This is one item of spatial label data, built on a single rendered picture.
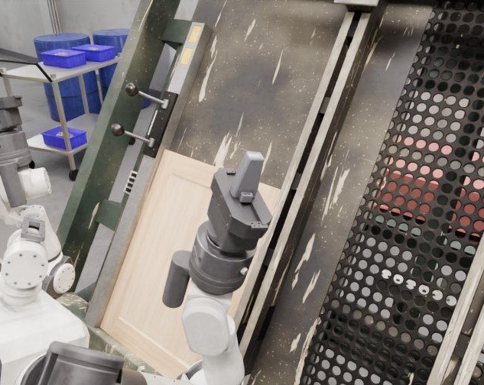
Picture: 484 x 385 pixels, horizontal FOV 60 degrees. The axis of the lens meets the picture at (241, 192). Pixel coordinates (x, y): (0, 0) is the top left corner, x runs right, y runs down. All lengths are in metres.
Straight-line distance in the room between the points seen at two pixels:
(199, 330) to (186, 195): 0.60
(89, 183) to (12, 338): 0.80
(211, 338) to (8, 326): 0.31
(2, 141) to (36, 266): 0.37
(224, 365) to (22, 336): 0.32
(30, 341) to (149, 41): 1.04
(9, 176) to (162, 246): 0.44
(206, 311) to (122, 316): 0.72
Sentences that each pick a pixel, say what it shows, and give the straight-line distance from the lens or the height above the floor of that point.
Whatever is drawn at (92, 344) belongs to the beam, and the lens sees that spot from 1.36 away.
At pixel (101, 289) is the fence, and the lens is 1.35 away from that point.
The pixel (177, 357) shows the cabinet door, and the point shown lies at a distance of 1.19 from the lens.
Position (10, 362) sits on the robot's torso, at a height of 1.35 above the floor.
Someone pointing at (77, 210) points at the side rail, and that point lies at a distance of 1.46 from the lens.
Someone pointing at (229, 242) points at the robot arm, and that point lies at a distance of 0.54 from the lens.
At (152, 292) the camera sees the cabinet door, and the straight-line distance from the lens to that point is 1.24.
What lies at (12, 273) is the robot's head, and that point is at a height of 1.42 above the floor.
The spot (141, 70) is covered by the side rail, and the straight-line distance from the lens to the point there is 1.49.
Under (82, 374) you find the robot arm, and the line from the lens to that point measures 0.66.
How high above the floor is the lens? 1.85
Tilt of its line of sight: 29 degrees down
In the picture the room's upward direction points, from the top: straight up
